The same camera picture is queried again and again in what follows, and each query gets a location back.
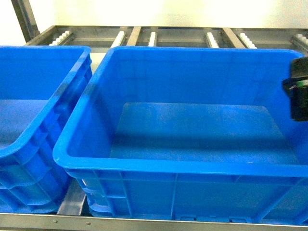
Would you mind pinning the metal roller shelf rack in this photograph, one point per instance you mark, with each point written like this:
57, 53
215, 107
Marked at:
72, 215

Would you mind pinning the large blue plastic crate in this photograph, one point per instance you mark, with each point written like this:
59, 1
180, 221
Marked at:
189, 134

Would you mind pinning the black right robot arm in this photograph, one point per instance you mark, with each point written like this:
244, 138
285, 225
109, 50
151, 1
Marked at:
296, 88

